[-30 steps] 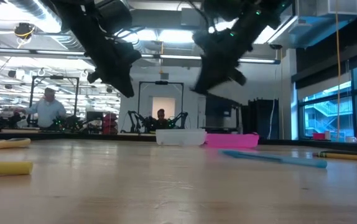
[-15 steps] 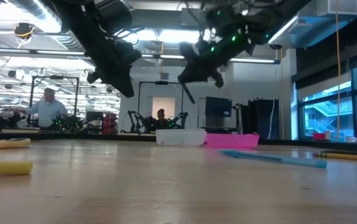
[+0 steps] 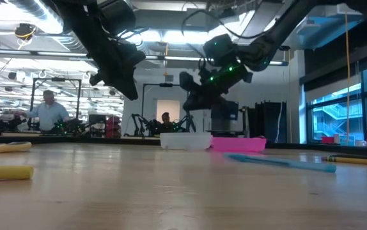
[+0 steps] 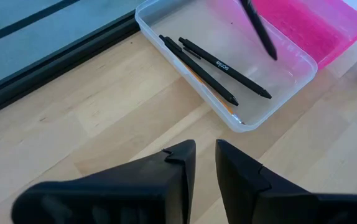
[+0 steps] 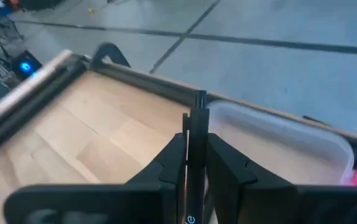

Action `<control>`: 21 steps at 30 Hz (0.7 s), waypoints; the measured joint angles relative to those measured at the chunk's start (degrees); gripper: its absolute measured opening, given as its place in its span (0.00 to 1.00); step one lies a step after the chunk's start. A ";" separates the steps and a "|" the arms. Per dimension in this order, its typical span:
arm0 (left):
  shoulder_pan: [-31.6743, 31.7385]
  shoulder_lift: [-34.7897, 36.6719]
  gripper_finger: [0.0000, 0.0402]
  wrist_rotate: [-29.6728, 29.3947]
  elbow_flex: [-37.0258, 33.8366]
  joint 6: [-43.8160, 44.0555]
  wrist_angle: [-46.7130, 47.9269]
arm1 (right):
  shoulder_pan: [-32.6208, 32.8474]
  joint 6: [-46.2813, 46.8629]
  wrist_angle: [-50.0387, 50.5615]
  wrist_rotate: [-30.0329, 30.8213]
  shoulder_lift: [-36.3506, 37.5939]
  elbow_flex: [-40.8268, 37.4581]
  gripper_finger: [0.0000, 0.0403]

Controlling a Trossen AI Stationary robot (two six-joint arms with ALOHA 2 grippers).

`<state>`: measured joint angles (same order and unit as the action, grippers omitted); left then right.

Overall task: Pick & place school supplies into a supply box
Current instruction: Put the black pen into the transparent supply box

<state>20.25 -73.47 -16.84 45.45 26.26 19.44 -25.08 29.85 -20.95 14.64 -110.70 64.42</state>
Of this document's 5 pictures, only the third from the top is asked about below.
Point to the black dome ceiling camera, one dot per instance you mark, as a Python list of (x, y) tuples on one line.
[(283, 48)]

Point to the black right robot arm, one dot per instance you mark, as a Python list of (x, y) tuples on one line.
[(282, 28)]

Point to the background black robot arm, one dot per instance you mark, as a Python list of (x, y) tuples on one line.
[(186, 124), (142, 126)]

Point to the person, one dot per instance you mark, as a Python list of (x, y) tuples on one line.
[(50, 115), (166, 123)]

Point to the light blue pen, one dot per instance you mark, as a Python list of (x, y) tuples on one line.
[(282, 163)]

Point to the black metal rig frame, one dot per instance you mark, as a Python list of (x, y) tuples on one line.
[(166, 85), (79, 96)]

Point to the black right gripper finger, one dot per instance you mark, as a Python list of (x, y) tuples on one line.
[(202, 101), (189, 81)]

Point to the white ceiling air unit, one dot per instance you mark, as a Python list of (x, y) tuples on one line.
[(346, 11)]

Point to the pink plastic box lid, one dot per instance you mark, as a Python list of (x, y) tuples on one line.
[(239, 144)]

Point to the small pink box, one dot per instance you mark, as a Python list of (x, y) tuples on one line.
[(328, 140)]

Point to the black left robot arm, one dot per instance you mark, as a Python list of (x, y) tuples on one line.
[(81, 25)]

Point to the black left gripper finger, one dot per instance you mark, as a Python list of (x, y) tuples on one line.
[(96, 79), (128, 83)]

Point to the dark blue-screen monitor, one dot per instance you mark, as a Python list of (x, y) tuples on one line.
[(226, 115)]

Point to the yellow pencil with green end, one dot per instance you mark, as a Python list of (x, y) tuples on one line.
[(359, 160)]

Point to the black table edge rail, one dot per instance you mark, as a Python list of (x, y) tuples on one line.
[(74, 139)]

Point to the white door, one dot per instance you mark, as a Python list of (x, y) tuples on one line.
[(168, 107)]

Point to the small black monitor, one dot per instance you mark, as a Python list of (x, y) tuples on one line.
[(97, 119)]

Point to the yellow highlighter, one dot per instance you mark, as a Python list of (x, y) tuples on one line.
[(4, 172)]

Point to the background robot arm with LEDs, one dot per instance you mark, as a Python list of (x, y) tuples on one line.
[(70, 126)]

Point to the white cup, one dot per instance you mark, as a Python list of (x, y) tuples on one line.
[(361, 143)]

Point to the black folding panel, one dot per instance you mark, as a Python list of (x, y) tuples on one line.
[(266, 121)]

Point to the translucent white supply box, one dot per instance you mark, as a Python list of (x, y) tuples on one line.
[(185, 141)]

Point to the red stacked chairs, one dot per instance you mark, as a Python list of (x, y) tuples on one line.
[(113, 126)]

